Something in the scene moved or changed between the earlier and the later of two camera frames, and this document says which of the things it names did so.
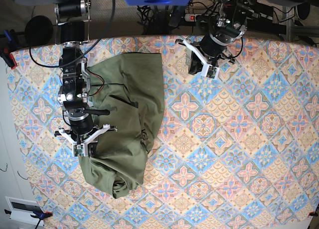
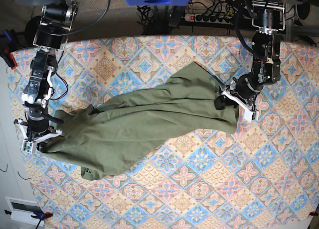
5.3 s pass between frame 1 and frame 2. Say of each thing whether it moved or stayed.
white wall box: stayed
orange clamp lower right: stayed
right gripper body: moved
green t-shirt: moved
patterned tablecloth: stayed
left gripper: moved
